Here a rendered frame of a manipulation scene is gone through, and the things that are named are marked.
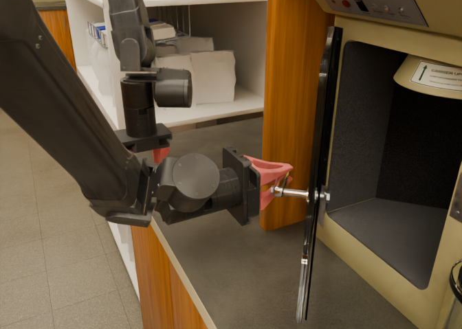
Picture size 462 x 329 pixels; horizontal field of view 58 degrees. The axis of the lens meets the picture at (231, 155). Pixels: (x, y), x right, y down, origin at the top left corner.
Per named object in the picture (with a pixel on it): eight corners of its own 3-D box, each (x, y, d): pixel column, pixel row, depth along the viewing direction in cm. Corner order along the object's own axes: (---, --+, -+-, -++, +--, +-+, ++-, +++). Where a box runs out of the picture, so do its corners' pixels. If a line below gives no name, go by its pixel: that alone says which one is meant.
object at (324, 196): (326, 220, 60) (331, 186, 58) (326, 229, 58) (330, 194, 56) (312, 218, 61) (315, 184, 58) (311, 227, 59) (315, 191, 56)
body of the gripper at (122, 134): (173, 141, 81) (170, 105, 77) (119, 152, 76) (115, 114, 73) (162, 130, 86) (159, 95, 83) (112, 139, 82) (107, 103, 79)
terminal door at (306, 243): (315, 218, 90) (335, 25, 72) (300, 330, 63) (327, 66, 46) (311, 218, 90) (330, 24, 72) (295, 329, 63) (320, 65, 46)
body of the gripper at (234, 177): (256, 161, 56) (205, 172, 53) (254, 224, 61) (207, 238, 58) (233, 143, 61) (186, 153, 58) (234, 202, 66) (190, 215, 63)
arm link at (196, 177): (115, 161, 58) (104, 222, 55) (122, 124, 48) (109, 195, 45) (199, 176, 61) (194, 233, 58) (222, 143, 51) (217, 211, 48)
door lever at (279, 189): (313, 176, 66) (314, 161, 65) (308, 207, 57) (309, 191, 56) (279, 172, 67) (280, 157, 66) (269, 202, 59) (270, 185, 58)
